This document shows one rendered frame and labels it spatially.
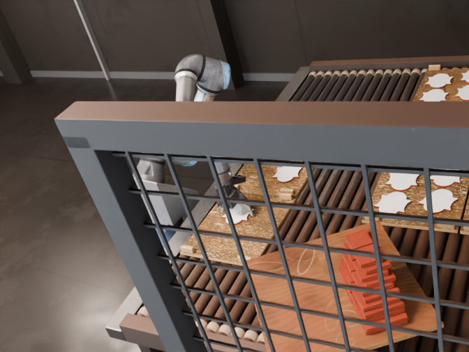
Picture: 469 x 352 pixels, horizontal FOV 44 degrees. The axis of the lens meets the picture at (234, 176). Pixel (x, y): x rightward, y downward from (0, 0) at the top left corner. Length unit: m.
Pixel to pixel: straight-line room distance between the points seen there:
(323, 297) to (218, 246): 0.61
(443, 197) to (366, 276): 0.73
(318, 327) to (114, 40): 5.33
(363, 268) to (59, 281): 2.77
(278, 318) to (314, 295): 0.14
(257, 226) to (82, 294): 1.85
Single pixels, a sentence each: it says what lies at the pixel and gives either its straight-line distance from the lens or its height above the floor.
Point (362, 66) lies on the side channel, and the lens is 3.43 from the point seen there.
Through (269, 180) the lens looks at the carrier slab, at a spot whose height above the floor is 0.94.
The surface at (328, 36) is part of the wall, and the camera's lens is 5.26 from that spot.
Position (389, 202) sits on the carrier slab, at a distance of 2.33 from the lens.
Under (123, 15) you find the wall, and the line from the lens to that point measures 6.46.
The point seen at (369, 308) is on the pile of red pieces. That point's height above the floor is 1.11.
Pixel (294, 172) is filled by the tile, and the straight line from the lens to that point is 2.59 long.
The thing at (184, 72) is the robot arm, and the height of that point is 1.49.
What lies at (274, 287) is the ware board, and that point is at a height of 1.04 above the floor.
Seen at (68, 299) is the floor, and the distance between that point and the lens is 3.96.
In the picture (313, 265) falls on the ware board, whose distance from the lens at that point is 1.98.
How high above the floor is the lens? 2.40
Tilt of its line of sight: 33 degrees down
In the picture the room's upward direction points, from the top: 17 degrees counter-clockwise
